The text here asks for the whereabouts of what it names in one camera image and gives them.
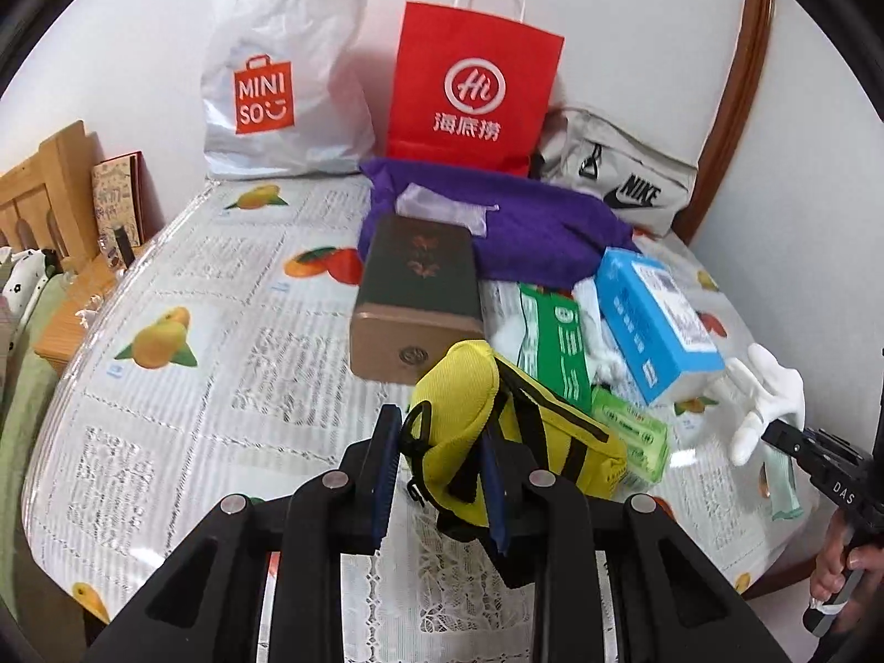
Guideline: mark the fruit print tablecloth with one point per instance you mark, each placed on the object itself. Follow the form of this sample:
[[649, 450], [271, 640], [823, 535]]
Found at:
[[242, 359]]

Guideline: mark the green wipes packet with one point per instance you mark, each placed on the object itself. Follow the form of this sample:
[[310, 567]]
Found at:
[[552, 338]]

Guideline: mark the yellow black-striped pouch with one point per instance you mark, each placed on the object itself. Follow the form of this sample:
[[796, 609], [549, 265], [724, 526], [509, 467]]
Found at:
[[459, 387]]

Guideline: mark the blue tissue box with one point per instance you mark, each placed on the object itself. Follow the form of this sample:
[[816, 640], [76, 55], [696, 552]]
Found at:
[[642, 331]]

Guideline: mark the wooden bedside board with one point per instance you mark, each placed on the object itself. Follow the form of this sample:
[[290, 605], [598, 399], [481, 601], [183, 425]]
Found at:
[[76, 311]]

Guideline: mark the white crumpled cloth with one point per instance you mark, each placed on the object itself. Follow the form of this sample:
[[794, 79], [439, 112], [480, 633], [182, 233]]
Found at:
[[597, 331]]

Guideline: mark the white plastic shopping bag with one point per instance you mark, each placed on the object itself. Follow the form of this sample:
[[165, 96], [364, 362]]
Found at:
[[283, 62]]

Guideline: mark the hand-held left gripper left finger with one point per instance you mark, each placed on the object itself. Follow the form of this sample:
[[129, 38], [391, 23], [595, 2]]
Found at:
[[388, 469]]

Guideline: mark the white glove-shaped figure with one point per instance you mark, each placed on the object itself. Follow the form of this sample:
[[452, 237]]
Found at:
[[760, 400]]

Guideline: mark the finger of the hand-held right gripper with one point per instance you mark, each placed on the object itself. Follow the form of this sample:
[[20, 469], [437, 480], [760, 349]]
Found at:
[[791, 438]]

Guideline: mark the person's right hand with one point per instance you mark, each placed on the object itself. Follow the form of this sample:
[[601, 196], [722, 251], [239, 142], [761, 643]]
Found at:
[[832, 566]]

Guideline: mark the purple cloth bag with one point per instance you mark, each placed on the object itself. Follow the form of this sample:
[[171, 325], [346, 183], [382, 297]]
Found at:
[[539, 228]]

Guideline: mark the grey sports bag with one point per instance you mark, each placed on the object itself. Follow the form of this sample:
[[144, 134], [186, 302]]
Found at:
[[621, 172]]

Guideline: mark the wooden headboard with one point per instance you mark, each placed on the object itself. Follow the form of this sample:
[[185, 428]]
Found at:
[[48, 186]]

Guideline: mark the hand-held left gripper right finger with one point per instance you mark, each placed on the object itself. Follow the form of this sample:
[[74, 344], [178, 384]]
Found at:
[[494, 497]]

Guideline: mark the light green tissue pack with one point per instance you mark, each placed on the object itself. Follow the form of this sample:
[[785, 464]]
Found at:
[[635, 435]]

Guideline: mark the white black-spotted plush toy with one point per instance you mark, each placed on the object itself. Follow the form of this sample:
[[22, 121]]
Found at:
[[21, 283]]

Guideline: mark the dark green gold box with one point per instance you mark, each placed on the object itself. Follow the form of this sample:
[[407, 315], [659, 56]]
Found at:
[[414, 283]]

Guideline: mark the red paper bag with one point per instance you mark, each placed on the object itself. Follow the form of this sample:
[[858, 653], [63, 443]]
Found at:
[[469, 83]]

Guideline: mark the green blanket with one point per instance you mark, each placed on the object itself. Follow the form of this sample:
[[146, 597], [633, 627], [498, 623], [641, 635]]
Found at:
[[27, 414]]

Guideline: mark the brown illustrated book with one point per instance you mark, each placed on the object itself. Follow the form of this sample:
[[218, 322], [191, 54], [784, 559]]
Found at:
[[117, 207]]

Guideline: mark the white mesh pouch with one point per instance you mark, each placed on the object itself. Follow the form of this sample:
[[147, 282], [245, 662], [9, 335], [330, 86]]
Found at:
[[442, 204]]

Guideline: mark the brown wooden door frame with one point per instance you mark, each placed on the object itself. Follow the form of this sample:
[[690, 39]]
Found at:
[[746, 83]]

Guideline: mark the green white sachet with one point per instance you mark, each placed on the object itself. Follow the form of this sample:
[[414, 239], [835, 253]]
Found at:
[[784, 490]]

